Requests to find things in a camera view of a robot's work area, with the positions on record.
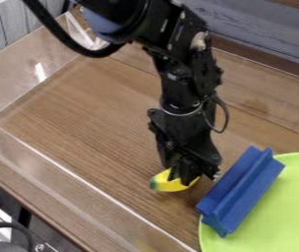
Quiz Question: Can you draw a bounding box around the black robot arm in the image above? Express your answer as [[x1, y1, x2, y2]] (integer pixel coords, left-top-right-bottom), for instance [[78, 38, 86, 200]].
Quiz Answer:
[[22, 0, 225, 186]]

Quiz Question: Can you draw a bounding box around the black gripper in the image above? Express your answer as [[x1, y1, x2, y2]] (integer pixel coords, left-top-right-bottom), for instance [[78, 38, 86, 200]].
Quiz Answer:
[[146, 106, 221, 186]]

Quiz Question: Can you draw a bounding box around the blue plastic block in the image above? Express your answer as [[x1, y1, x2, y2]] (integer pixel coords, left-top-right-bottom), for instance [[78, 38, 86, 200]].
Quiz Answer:
[[196, 146, 284, 237]]

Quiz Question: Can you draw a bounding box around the clear acrylic barrier wall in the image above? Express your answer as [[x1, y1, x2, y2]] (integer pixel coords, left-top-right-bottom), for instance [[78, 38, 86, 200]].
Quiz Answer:
[[0, 11, 299, 252]]

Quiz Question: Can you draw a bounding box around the green plate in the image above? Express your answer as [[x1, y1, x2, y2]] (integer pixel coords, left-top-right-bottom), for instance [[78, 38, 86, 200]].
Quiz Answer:
[[197, 153, 299, 252]]

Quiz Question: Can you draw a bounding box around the yellow toy banana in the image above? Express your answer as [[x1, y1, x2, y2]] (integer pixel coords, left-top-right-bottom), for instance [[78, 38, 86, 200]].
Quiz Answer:
[[149, 168, 200, 192]]

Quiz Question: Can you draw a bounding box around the black cable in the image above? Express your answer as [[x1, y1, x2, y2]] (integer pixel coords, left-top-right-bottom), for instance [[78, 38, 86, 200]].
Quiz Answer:
[[0, 221, 35, 252]]

